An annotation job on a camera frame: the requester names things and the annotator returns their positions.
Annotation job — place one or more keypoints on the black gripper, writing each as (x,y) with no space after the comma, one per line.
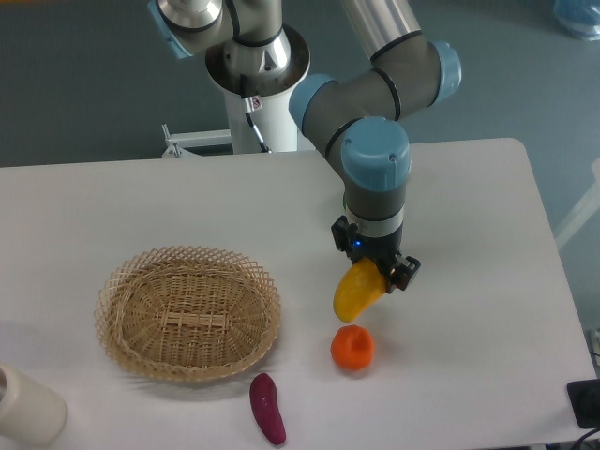
(399,271)

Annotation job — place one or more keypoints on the yellow mango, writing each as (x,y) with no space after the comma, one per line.
(360,287)

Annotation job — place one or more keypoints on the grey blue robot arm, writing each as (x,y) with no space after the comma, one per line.
(355,125)

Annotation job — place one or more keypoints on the orange tangerine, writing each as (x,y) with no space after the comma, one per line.
(352,347)

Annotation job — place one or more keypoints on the purple sweet potato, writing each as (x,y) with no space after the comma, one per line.
(263,397)

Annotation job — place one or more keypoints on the woven wicker basket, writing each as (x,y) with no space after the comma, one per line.
(188,314)

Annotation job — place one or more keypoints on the black device at edge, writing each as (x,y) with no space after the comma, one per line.
(584,400)

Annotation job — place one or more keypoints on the cream cylindrical bottle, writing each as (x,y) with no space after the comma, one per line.
(31,412)

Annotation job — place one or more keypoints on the white frame at right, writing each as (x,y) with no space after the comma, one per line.
(580,213)

